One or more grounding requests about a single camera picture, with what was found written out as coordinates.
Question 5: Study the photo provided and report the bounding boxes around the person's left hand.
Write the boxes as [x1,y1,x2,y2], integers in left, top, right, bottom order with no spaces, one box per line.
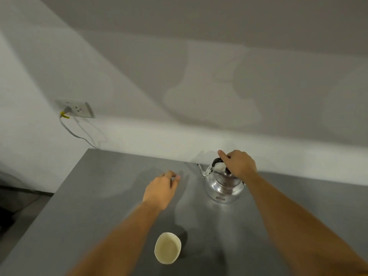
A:
[142,170,181,211]

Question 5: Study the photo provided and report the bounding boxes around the person's right hand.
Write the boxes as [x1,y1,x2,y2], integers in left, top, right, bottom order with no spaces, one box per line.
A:
[218,150,257,182]

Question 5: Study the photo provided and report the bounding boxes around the silver metal kettle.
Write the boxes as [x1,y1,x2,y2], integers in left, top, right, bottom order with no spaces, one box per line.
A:
[197,158,245,204]

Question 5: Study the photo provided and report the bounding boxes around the person's right forearm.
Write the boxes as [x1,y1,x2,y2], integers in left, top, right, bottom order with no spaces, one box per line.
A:
[244,171,368,276]

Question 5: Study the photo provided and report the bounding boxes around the person's left forearm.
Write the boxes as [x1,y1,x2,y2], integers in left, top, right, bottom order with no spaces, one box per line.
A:
[67,200,162,276]

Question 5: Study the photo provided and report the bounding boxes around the white paper cup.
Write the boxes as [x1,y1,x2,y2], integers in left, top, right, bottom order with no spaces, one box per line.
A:
[154,232,182,265]

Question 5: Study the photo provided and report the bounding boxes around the grey power cable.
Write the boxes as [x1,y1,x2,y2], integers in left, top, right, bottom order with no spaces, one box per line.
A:
[59,111,99,149]

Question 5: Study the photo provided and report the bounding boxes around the white wall socket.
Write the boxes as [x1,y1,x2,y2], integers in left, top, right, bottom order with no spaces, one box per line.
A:
[55,99,95,119]

